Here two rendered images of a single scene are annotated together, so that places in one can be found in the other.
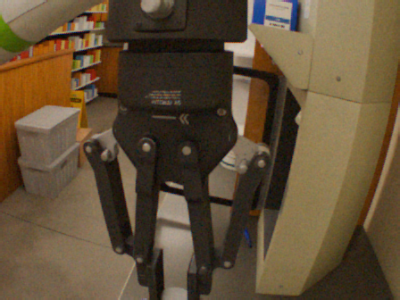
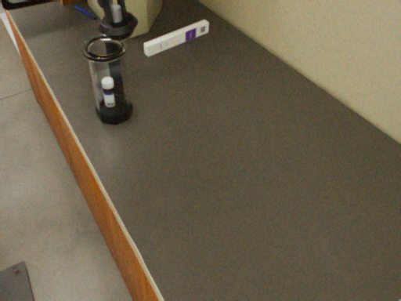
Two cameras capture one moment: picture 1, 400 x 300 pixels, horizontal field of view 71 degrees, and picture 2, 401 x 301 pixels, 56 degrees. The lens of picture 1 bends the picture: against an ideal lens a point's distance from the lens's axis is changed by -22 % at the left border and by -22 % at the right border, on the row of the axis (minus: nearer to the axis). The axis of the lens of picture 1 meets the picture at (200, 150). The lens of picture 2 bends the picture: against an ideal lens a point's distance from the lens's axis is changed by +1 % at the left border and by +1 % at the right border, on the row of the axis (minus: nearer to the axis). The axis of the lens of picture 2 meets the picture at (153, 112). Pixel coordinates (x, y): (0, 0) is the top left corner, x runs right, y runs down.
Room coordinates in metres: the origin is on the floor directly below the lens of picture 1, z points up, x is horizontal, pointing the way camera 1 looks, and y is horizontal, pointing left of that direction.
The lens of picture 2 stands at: (-0.46, 0.34, 1.66)
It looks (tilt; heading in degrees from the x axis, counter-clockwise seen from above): 43 degrees down; 328
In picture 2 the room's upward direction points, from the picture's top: 3 degrees counter-clockwise
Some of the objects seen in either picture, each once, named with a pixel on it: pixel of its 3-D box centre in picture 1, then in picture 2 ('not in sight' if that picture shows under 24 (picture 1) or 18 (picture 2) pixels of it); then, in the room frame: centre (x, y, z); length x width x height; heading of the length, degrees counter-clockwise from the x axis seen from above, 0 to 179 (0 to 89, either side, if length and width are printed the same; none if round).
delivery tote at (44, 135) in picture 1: (48, 133); not in sight; (2.52, 1.33, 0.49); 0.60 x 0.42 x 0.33; 175
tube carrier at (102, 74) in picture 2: not in sight; (110, 80); (0.25, 0.03, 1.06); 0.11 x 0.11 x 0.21
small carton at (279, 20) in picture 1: (278, 15); not in sight; (0.67, -0.12, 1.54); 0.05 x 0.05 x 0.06; 79
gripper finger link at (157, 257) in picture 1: (156, 285); (106, 5); (0.22, 0.02, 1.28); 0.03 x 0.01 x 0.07; 174
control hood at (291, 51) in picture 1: (272, 50); not in sight; (0.72, -0.13, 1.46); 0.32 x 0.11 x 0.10; 175
